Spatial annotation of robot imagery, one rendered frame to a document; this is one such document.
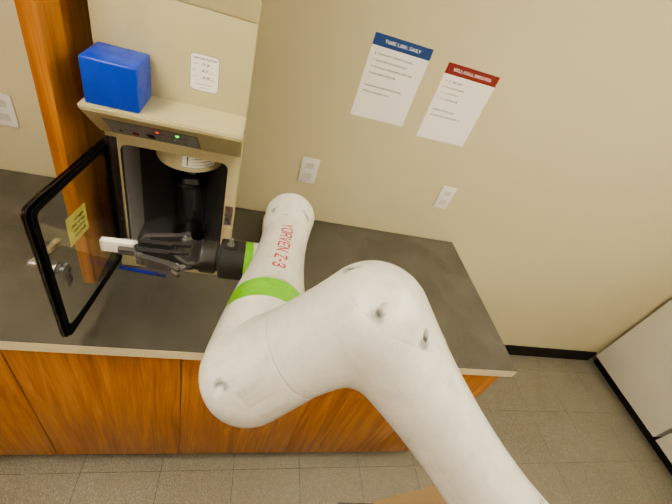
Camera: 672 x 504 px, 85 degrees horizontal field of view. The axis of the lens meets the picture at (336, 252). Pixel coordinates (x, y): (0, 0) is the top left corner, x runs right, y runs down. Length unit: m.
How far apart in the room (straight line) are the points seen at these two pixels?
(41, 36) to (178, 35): 0.24
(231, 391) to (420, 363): 0.20
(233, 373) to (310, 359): 0.09
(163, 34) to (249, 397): 0.76
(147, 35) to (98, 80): 0.14
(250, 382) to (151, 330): 0.79
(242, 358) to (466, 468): 0.27
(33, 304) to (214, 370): 0.91
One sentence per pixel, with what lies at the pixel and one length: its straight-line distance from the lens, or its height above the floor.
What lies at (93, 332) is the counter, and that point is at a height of 0.94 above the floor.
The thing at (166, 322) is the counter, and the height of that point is 0.94.
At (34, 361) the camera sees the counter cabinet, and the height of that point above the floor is 0.80.
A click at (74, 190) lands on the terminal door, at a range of 0.97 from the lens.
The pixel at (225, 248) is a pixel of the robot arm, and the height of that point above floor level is 1.32.
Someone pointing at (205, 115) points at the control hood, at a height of 1.51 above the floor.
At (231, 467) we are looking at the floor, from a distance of 1.99.
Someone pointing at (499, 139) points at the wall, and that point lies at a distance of 1.69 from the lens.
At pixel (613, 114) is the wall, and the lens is 1.92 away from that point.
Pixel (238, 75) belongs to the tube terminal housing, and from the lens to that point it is 0.94.
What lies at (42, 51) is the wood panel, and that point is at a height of 1.58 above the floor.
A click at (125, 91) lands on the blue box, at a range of 0.89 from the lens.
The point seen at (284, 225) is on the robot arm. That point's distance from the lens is 0.69.
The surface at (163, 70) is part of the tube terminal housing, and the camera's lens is 0.97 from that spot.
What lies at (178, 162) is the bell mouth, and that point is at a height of 1.33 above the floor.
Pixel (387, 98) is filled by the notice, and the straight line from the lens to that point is 1.45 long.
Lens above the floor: 1.90
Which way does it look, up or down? 39 degrees down
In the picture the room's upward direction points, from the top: 21 degrees clockwise
